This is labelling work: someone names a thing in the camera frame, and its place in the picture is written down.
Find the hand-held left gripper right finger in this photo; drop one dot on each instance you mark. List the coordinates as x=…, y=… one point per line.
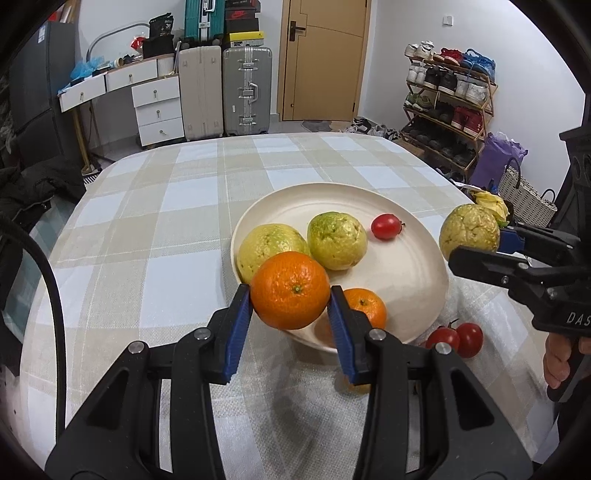
x=341, y=332

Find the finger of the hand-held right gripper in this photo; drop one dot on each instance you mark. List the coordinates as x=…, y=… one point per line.
x=508, y=240
x=485, y=267

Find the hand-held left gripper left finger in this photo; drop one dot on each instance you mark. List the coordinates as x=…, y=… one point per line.
x=238, y=327

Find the small orange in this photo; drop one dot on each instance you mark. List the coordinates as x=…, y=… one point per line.
x=367, y=309

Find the wrinkled yellow fruit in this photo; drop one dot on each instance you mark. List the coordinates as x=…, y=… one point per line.
x=468, y=230

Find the large orange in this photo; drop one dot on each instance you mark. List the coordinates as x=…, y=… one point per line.
x=291, y=288

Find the cream round plate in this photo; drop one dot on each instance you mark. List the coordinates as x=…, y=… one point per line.
x=406, y=277

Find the smooth yellow round fruit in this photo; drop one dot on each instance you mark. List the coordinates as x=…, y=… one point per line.
x=268, y=247

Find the green-yellow round fruit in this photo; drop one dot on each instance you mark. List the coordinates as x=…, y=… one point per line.
x=337, y=240

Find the red tomato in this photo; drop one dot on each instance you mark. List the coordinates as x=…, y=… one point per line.
x=387, y=227
x=441, y=339
x=470, y=339

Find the person's right hand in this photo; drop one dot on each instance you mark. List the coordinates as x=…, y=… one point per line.
x=556, y=362

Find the woven basket bag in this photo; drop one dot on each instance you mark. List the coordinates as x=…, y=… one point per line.
x=526, y=203

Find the yellow banana bunch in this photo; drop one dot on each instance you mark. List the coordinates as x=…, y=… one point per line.
x=489, y=203

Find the small brown fruit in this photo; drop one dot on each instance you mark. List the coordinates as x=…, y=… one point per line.
x=358, y=387

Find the purple bag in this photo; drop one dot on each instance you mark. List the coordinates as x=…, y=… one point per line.
x=494, y=157

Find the beige checked tablecloth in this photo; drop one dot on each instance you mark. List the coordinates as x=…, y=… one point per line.
x=161, y=230

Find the wooden shoe rack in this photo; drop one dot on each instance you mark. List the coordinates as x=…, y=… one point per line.
x=487, y=110

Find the assorted shoes collection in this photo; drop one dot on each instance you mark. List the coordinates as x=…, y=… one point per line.
x=448, y=87

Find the loose sneakers pile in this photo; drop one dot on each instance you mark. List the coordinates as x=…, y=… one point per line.
x=369, y=129

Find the grey door mat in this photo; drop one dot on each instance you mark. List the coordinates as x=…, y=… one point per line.
x=316, y=125

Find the white desk with drawers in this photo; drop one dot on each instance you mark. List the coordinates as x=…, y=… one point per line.
x=157, y=110

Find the silver suitcase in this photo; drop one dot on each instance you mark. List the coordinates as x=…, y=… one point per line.
x=247, y=92

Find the beige suitcase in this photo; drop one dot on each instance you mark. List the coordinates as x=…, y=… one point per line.
x=201, y=92

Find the black jacket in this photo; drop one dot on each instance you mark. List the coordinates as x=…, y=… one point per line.
x=32, y=189

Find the tan wooden door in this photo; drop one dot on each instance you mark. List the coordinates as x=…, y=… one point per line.
x=323, y=69

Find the yellow and black shoe box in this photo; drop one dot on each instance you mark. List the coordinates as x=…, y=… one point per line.
x=247, y=39

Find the black bag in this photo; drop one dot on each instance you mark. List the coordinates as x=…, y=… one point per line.
x=158, y=47

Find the blue plastic bag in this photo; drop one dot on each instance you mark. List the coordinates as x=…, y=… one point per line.
x=87, y=69

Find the plain black shoe box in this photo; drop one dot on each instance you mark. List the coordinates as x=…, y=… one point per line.
x=242, y=26

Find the dark grey refrigerator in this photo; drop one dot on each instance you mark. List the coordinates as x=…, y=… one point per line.
x=41, y=92

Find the teal suitcase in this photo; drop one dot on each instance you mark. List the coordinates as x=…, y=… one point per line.
x=203, y=23

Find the black foil pouch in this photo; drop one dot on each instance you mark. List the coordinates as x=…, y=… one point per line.
x=161, y=26

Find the black red-logo shoe box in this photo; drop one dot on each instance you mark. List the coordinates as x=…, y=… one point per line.
x=241, y=14

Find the cardboard box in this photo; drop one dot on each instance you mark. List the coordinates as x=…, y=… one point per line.
x=70, y=11

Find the grey curved frame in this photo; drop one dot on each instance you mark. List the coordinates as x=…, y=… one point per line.
x=111, y=31

